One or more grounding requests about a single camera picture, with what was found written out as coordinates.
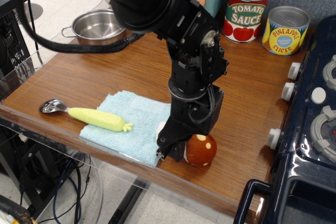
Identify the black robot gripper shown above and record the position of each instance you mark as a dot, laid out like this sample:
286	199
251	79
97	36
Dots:
187	119

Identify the plush brown white mushroom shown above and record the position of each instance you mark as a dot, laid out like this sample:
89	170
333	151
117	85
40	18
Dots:
200	150

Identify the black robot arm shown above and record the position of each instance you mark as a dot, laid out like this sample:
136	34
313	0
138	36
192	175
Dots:
193	42

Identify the white stove knob front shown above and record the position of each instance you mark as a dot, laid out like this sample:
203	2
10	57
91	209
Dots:
273	138

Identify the white stove knob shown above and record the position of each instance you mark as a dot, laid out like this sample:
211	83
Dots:
294	70
287	91
273	138

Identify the white stove knob middle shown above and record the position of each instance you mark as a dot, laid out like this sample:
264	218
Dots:
287	91

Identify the dark blue toy stove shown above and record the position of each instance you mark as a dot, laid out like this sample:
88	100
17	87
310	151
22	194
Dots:
302	187

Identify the small steel pot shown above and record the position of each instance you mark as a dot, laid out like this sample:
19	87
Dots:
97	27

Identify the white stove knob rear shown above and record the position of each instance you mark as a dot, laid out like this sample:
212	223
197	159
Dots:
294	70

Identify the tomato sauce can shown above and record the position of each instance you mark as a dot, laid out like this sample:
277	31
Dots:
243	19

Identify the pineapple slices can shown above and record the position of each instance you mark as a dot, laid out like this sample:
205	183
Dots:
286	28

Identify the clear acrylic table guard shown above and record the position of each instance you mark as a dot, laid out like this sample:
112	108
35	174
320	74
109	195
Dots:
143	68

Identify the round floor vent grate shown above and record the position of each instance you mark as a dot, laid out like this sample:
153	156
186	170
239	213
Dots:
33	11

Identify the yellow corn handled spoon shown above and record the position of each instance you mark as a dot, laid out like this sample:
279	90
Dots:
94	117

